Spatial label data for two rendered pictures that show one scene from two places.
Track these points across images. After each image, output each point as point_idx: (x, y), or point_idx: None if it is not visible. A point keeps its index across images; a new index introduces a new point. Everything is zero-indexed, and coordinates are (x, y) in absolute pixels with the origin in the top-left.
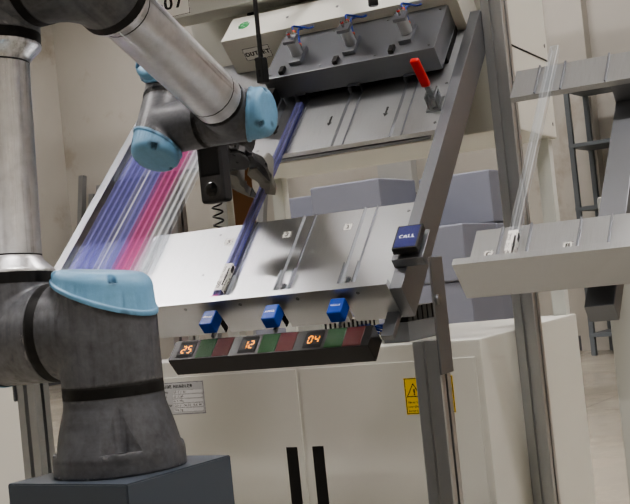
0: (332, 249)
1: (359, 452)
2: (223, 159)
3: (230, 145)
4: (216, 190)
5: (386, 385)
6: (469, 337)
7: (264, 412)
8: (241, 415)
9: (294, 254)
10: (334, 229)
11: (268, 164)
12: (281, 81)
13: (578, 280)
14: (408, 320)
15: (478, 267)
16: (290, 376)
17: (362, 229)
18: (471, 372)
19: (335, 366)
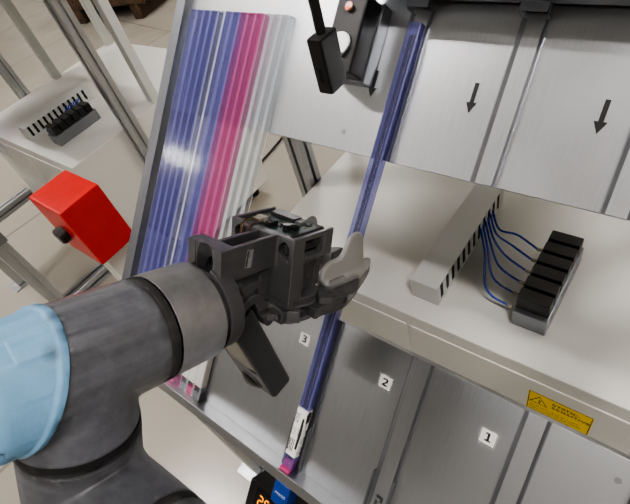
0: (457, 474)
1: None
2: (258, 358)
3: (270, 310)
4: (258, 387)
5: (506, 382)
6: None
7: (375, 330)
8: (354, 321)
9: (395, 439)
10: (463, 426)
11: (353, 256)
12: None
13: None
14: (548, 317)
15: None
16: (400, 325)
17: (514, 464)
18: (623, 431)
19: (449, 343)
